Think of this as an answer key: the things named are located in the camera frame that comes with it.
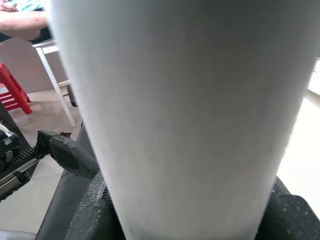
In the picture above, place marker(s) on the white stool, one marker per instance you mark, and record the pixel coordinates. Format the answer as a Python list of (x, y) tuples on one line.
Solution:
[(56, 87)]

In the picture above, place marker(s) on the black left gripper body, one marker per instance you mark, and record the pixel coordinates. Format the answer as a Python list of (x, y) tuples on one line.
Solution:
[(12, 172)]

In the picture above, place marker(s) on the seated person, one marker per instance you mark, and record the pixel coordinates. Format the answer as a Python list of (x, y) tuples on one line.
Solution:
[(22, 23)]

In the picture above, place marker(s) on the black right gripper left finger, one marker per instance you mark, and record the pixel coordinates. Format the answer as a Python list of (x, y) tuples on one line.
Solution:
[(97, 220)]

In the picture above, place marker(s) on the red plastic stool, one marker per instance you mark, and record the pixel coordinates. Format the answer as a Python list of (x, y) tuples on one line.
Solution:
[(15, 85)]

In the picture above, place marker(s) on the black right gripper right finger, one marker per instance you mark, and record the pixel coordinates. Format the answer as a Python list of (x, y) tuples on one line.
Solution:
[(290, 220)]

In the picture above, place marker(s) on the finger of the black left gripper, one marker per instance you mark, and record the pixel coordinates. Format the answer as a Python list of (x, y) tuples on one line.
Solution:
[(67, 155)]

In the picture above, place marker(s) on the white plastic table leg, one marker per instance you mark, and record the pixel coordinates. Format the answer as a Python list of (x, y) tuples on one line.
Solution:
[(187, 112)]

